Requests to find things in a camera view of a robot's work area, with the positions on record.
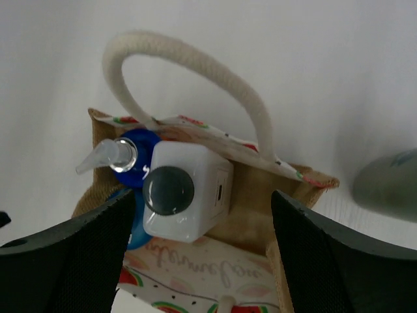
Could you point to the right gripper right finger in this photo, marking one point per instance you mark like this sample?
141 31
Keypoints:
332 268

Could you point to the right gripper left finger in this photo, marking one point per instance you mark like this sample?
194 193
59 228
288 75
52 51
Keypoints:
71 267

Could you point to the watermelon print canvas bag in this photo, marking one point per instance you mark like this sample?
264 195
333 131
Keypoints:
236 266

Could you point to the grey-green bottle beige cap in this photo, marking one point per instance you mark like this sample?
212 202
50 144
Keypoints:
387 186

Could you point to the dark blue pump bottle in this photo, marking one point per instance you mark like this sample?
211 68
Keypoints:
128 156

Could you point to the white square bottle grey cap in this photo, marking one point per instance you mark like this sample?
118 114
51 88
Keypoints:
187 191

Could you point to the light blue pump bottle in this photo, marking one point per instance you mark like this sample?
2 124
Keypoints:
138 237

